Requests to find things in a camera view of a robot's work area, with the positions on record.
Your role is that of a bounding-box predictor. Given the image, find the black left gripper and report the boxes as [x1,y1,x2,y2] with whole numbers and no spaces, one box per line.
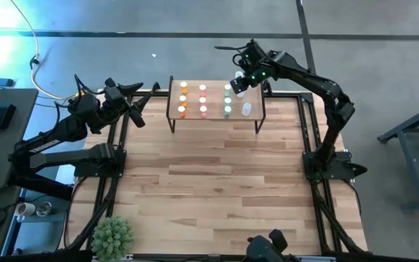
[102,77,147,129]

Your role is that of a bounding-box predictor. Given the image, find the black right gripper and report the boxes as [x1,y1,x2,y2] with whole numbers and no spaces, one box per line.
[229,39,274,96]

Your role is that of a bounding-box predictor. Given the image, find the green artificial plant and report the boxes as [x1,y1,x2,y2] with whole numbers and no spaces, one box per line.
[91,215,136,262]

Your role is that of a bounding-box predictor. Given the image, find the metal cup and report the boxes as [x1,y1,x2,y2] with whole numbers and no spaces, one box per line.
[36,201,53,218]

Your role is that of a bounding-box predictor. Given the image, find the black rounded object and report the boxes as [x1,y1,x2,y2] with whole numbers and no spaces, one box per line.
[244,228,291,262]

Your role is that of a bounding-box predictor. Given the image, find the wooden workbench blue steel legs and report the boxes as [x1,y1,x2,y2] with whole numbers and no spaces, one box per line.
[376,98,419,214]

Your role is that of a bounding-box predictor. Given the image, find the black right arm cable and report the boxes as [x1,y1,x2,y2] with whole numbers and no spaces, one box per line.
[214,44,250,67]

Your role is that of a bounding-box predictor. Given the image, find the wooden shelf black metal frame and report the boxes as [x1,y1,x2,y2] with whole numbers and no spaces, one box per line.
[166,75,268,135]

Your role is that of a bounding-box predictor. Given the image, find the black aluminium table frame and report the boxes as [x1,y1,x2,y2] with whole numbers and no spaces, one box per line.
[58,87,369,262]

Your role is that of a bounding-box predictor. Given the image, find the yellow cable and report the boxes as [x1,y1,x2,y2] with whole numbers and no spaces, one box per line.
[10,0,83,101]

